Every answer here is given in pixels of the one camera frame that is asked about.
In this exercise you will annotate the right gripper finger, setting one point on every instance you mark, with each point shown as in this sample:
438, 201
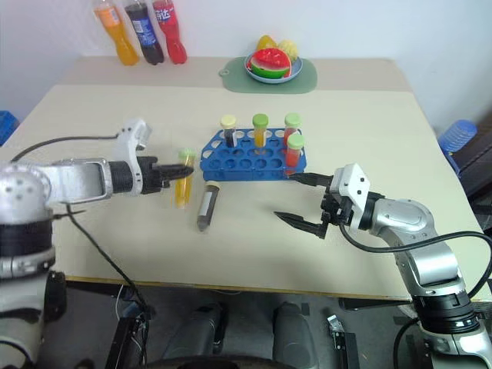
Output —
313, 179
301, 222

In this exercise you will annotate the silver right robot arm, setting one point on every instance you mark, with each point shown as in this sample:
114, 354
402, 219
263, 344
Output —
430, 261

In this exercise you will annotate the dark rounded shape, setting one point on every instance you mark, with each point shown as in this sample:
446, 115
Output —
198, 330
294, 334

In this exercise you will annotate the yellow toy pineapple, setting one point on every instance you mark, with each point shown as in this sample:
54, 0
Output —
289, 49

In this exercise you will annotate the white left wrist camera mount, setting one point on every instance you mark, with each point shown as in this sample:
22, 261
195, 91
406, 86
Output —
130, 142

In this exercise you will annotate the blue plastic crate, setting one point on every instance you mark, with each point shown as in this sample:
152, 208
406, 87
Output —
7, 127

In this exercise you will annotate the blue test tube rack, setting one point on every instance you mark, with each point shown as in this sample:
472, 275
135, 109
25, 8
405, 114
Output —
246, 163

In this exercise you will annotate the blue plate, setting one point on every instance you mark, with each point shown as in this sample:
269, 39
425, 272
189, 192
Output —
298, 69

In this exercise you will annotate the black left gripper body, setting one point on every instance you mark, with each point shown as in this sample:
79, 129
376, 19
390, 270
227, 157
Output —
148, 175

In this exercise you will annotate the grey capless test tube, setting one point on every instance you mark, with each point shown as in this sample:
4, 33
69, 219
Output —
207, 205

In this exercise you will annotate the red liquid tube green cap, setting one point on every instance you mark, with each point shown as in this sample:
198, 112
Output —
294, 153
291, 127

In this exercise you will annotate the beige table mat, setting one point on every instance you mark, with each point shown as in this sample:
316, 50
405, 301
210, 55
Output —
250, 246

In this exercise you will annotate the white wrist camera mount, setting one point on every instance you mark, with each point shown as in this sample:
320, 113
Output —
353, 192
130, 142

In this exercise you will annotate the dark cola bottle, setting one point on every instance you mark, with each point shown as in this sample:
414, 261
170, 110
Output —
148, 38

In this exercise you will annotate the toy watermelon slice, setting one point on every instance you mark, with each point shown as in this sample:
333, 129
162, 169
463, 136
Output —
269, 63

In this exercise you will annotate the yellow toy fruit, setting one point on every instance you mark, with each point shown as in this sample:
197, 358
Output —
265, 42

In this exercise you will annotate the black metal frame leg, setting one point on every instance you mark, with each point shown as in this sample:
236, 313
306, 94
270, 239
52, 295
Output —
125, 342
342, 342

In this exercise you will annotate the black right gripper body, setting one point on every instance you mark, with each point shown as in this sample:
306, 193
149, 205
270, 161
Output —
336, 209

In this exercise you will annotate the stacked blue plastic stools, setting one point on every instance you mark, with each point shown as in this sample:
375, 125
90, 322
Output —
459, 140

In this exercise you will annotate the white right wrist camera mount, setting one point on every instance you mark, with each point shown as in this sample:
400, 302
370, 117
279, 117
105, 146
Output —
353, 192

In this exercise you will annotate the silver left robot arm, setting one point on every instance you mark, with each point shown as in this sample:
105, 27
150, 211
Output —
73, 178

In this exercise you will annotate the red soda bottle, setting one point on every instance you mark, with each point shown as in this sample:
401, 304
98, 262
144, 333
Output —
173, 34

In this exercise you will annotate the orange soda bottle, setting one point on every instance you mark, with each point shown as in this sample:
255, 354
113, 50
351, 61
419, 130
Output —
121, 38

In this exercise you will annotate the black object beside table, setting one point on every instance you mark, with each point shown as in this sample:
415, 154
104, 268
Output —
478, 173

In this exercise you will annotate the black liquid tube yellow cap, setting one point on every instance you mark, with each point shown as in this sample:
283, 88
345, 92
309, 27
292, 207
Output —
229, 132

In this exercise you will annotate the green placemat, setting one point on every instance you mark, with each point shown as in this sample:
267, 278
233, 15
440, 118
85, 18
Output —
307, 82

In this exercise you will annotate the yellow liquid tube green cap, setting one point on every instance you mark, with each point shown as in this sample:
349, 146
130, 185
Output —
183, 192
260, 132

